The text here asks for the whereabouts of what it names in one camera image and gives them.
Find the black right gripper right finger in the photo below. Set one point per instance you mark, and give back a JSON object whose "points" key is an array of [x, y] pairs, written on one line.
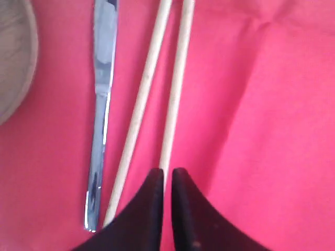
{"points": [[197, 225]]}

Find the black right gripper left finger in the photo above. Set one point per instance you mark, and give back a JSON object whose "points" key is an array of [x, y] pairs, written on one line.
{"points": [[139, 225]]}

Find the wooden chopstick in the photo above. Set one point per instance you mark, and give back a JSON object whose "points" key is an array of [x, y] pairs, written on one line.
{"points": [[139, 108], [176, 86]]}

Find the brown round plate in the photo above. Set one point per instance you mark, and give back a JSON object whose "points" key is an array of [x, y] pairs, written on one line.
{"points": [[19, 53]]}

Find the red tablecloth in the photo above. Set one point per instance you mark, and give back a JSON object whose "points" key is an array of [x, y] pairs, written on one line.
{"points": [[255, 127]]}

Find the silver table knife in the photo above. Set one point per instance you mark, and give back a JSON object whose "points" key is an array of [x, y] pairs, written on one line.
{"points": [[105, 27]]}

